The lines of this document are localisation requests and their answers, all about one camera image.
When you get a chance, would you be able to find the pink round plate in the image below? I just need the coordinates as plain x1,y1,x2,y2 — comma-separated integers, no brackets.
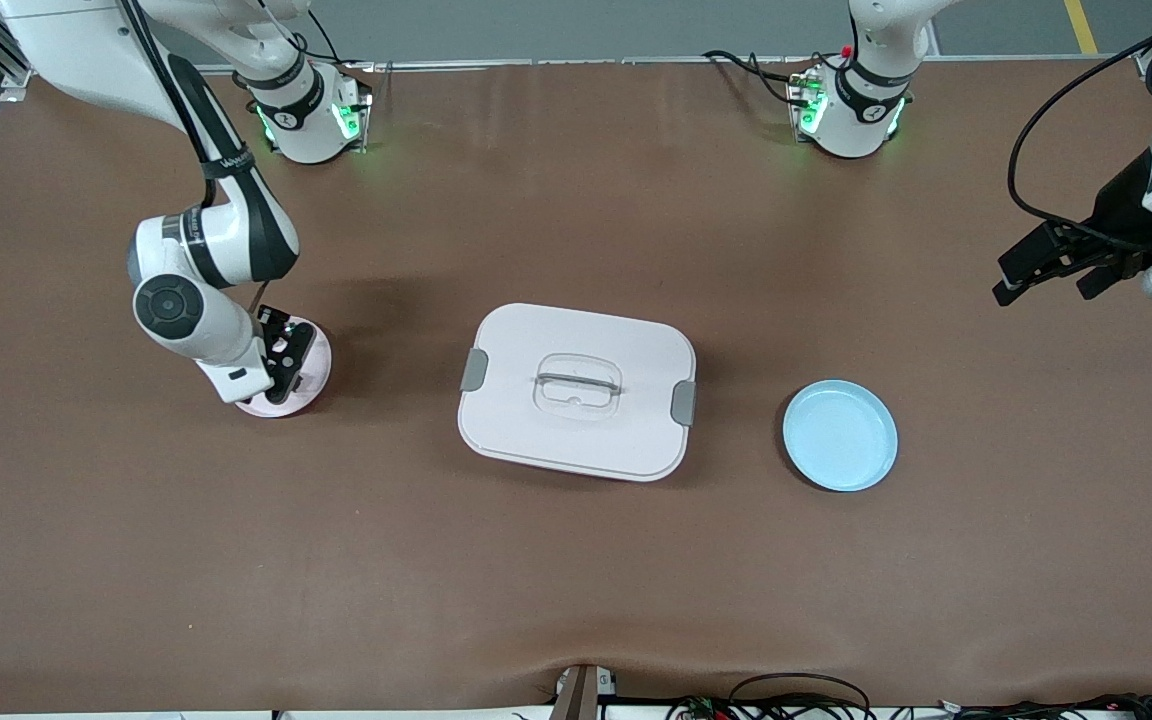
234,318,333,419

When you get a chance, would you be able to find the light blue round plate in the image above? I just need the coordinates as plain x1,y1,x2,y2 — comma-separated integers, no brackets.
781,379,899,493

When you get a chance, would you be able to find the white lidded storage box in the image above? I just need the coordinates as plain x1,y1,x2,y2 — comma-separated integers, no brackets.
457,303,698,484

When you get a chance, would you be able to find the brown table mat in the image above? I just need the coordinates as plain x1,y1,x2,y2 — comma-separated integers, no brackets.
0,58,1152,714

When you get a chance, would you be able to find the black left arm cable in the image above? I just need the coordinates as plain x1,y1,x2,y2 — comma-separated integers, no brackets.
1007,15,1152,243

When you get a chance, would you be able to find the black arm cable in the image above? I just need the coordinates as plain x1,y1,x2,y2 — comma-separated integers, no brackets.
1007,15,1152,243
114,0,272,313

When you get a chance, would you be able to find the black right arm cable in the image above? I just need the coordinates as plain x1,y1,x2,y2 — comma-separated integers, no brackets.
114,0,272,313

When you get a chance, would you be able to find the black right base cable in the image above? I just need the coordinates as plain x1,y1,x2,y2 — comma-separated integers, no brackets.
281,10,349,67

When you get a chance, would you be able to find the black base cable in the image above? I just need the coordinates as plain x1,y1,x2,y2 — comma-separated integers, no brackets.
703,48,822,109
281,10,349,67

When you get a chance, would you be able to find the black left base cable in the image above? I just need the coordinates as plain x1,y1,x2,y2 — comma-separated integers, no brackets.
703,48,822,109

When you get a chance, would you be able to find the black cable bundle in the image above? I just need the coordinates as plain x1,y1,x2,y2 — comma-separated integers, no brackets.
666,693,1152,720

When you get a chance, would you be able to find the metal table edge bracket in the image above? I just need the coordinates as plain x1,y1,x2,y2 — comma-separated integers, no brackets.
551,663,619,720

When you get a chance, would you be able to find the black looped cable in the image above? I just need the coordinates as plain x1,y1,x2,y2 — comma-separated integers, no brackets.
728,672,873,720

